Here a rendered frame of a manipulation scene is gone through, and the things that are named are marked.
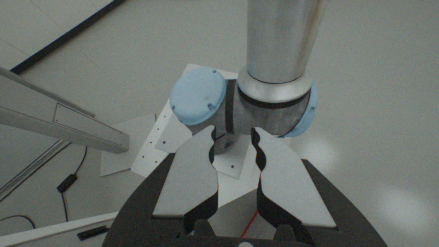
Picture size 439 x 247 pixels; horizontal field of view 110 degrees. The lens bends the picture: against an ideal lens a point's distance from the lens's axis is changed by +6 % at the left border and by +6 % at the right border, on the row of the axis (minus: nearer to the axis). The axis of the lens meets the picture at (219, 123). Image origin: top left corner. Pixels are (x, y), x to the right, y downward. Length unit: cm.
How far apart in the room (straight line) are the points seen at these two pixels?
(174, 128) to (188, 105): 27
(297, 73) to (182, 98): 19
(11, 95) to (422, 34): 296
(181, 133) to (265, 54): 38
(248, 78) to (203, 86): 8
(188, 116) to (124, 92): 167
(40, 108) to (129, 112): 76
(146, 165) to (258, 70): 44
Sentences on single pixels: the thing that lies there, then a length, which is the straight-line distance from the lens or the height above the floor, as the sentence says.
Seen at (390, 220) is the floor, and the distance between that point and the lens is 154.
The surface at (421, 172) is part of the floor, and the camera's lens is 172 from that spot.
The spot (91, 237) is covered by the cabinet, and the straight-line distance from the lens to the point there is 99.
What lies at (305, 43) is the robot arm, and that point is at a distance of 22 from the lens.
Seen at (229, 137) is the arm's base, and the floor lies 83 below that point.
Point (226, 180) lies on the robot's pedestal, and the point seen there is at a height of 76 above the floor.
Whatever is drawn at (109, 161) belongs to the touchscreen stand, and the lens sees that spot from 162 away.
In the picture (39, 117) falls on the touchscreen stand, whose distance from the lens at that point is 112.
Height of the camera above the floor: 122
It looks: 66 degrees down
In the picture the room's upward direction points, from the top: 17 degrees counter-clockwise
